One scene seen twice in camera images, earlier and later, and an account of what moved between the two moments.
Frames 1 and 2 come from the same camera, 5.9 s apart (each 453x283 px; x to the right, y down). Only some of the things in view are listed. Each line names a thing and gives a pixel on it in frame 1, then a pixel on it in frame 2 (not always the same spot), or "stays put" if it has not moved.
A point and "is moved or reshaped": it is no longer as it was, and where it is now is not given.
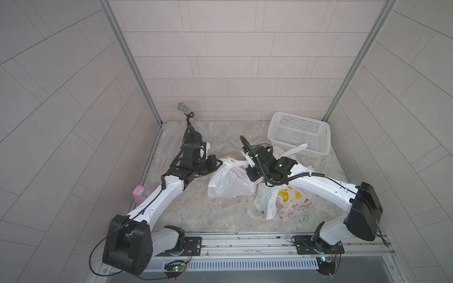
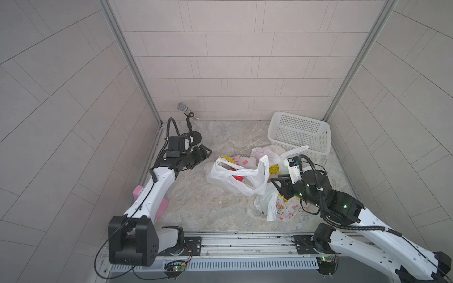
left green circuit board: [175, 266] stays put
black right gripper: [252, 175] → [285, 183]
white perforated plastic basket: [288, 132] stays put
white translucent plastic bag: [229, 177] is moved or reshaped
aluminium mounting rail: [301, 244] stays put
